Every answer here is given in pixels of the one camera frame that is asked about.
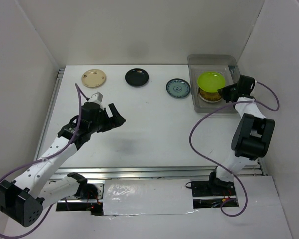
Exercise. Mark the lime green plate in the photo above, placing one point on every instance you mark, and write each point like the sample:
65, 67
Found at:
211, 81

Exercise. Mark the white foil covered panel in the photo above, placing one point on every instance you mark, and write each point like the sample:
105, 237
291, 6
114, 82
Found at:
147, 197

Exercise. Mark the cream plate with flowers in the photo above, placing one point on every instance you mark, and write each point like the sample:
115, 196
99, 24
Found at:
93, 78

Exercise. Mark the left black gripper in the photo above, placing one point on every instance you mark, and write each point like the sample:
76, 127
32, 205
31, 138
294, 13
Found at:
116, 120

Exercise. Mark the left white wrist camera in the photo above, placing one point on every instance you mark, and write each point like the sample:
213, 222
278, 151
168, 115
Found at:
96, 97

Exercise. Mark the clear plastic bin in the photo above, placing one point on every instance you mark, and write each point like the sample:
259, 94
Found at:
200, 63

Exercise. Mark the aluminium table frame rail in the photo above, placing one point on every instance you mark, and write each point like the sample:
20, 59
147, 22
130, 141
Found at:
162, 136

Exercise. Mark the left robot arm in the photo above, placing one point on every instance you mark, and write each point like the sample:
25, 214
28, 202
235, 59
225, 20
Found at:
24, 198

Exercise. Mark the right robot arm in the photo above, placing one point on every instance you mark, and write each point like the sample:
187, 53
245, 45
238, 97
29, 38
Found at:
252, 136

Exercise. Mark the blue patterned plate right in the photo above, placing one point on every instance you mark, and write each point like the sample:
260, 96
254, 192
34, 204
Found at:
178, 88

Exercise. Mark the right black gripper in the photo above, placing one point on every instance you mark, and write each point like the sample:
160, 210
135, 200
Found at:
224, 91

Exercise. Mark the black plate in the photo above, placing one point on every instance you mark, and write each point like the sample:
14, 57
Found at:
137, 77

